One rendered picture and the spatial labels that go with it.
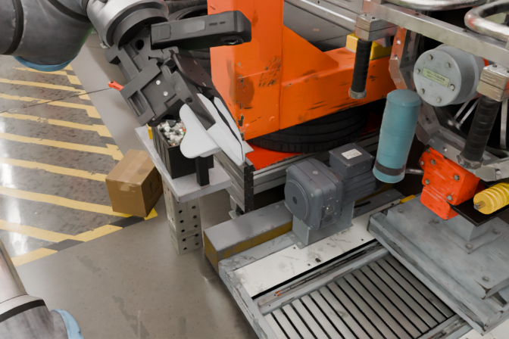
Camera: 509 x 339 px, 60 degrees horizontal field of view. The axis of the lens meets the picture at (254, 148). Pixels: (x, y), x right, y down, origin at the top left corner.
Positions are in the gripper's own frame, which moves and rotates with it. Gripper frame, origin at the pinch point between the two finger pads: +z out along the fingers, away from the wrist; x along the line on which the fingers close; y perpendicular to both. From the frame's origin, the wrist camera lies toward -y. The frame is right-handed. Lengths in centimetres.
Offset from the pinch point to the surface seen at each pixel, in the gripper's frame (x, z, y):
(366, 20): -56, -18, -24
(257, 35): -67, -36, -1
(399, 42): -83, -14, -30
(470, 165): -48, 21, -22
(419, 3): -51, -12, -34
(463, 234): -107, 45, -12
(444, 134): -86, 14, -24
